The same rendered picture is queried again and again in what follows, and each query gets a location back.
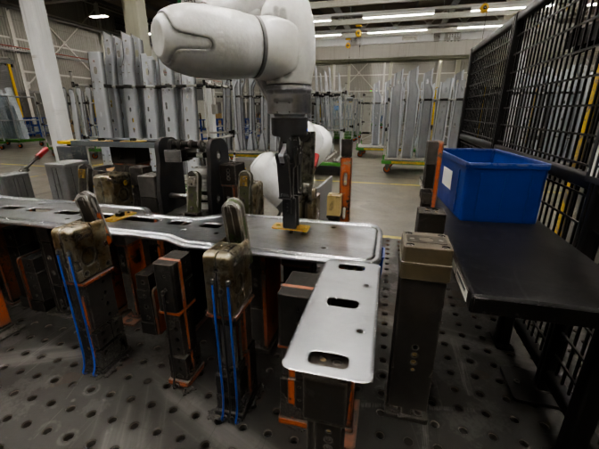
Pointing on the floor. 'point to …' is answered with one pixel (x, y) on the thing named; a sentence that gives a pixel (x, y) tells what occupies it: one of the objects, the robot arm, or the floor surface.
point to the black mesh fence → (514, 379)
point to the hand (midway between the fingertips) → (291, 211)
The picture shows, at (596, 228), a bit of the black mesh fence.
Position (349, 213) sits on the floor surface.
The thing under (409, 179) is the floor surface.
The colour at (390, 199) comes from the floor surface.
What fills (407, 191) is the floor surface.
